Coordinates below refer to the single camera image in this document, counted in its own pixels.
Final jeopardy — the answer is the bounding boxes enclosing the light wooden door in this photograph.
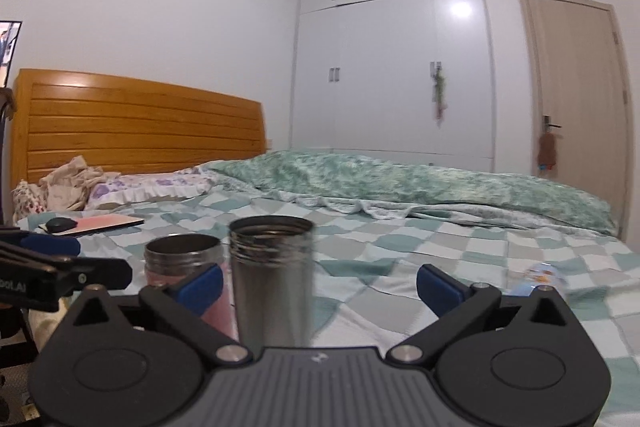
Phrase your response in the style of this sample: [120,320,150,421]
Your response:
[516,0,632,241]

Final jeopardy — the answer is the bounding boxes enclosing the green patterned blanket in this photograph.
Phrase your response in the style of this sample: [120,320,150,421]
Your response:
[206,150,619,236]

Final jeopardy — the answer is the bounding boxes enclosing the pink steel cup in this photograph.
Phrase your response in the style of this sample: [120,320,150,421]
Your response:
[144,234,239,343]

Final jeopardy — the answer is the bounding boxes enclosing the beige crumpled clothes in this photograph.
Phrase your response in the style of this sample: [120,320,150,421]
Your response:
[38,155,122,212]

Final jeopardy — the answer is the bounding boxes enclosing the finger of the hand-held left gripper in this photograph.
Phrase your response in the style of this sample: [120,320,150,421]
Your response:
[0,227,82,267]

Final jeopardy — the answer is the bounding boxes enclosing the white wardrobe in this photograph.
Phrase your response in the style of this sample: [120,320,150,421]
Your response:
[290,0,497,174]

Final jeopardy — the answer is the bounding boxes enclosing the wall poster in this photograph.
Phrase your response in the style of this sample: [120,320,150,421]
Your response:
[0,20,24,89]

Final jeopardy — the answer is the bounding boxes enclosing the pink laptop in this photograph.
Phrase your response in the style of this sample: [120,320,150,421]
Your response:
[38,214,145,238]

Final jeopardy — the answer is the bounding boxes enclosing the red floral pillow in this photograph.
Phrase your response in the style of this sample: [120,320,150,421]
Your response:
[12,179,51,224]

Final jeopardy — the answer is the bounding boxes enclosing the stainless steel cup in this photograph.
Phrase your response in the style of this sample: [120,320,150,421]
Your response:
[228,215,316,349]

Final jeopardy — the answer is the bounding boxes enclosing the purple floral pillow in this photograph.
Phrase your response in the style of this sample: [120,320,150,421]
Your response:
[85,171,222,210]

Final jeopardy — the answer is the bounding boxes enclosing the wooden headboard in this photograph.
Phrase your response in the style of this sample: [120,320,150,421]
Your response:
[12,68,267,186]

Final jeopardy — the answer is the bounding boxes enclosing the dark stand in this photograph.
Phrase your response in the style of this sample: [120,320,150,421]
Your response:
[0,87,19,228]

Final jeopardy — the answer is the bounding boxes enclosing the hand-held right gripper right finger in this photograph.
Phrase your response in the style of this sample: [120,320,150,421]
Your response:
[386,263,582,364]

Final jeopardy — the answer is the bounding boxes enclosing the checkered bed sheet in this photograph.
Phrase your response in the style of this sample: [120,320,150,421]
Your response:
[15,179,640,427]

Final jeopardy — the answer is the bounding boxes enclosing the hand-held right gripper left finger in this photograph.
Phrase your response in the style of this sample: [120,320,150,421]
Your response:
[61,263,253,363]

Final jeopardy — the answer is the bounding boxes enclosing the hanging green plant sprig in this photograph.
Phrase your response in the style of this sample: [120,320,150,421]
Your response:
[430,65,447,128]

